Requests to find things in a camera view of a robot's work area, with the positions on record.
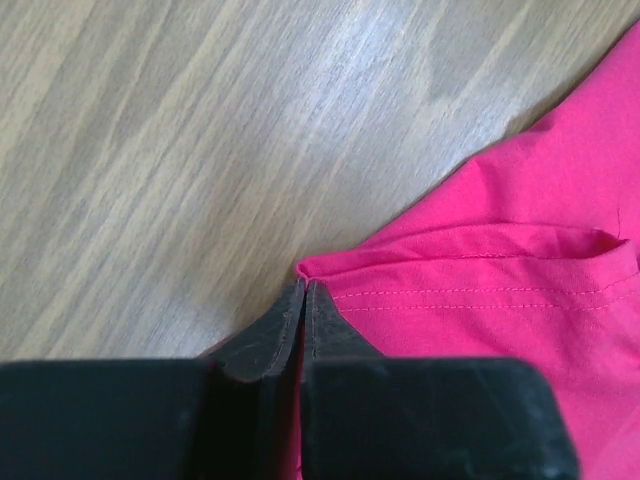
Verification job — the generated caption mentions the pink t-shirt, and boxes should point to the pink t-shirt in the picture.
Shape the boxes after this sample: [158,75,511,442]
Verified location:
[296,27,639,479]

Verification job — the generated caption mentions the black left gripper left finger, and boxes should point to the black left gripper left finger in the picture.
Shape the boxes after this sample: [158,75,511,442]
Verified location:
[1,282,305,479]

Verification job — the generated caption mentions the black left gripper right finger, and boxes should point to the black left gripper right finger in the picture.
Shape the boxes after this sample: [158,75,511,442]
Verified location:
[300,282,581,479]

